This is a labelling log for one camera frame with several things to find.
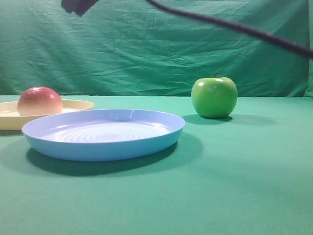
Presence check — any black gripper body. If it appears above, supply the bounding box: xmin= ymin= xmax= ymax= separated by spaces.
xmin=61 ymin=0 xmax=99 ymax=17

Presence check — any round yellow bread bun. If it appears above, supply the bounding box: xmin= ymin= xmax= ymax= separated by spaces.
xmin=17 ymin=87 xmax=63 ymax=116

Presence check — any blue plastic plate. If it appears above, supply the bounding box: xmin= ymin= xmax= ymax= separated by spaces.
xmin=22 ymin=109 xmax=186 ymax=162

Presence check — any yellow plastic plate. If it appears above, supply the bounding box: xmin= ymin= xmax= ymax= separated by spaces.
xmin=0 ymin=99 xmax=94 ymax=131

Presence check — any green backdrop cloth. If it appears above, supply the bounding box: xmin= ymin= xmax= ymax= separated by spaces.
xmin=0 ymin=0 xmax=313 ymax=97

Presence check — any green apple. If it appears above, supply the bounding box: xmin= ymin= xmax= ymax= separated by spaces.
xmin=191 ymin=74 xmax=238 ymax=119

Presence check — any green table cloth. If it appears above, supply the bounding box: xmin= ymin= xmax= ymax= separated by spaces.
xmin=0 ymin=96 xmax=313 ymax=235

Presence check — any black cable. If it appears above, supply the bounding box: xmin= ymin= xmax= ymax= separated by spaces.
xmin=147 ymin=0 xmax=313 ymax=59

